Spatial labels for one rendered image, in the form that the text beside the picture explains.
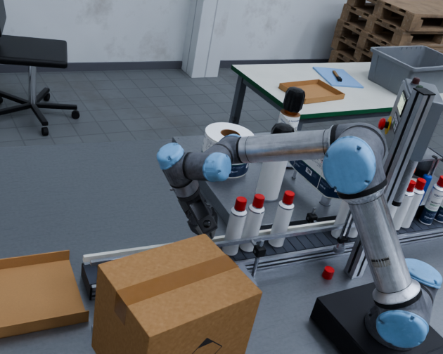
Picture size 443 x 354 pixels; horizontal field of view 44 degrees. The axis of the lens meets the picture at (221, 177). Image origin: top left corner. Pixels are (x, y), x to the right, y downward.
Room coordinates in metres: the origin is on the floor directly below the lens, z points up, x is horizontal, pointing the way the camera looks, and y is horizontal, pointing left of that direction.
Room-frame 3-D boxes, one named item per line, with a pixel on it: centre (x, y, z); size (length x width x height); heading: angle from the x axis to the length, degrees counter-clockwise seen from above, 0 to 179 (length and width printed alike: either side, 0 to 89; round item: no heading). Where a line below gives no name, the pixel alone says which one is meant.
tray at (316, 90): (3.21, -0.44, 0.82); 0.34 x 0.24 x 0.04; 131
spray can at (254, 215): (1.43, -0.13, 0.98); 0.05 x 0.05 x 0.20
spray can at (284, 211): (1.48, -0.22, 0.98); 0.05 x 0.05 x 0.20
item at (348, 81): (3.62, -0.64, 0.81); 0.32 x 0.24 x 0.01; 21
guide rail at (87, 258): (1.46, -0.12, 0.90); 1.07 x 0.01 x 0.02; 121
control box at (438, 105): (1.56, -0.53, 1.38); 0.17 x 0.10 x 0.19; 176
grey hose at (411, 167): (1.57, -0.58, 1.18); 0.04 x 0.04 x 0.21
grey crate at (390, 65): (3.78, -1.17, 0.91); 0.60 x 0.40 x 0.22; 129
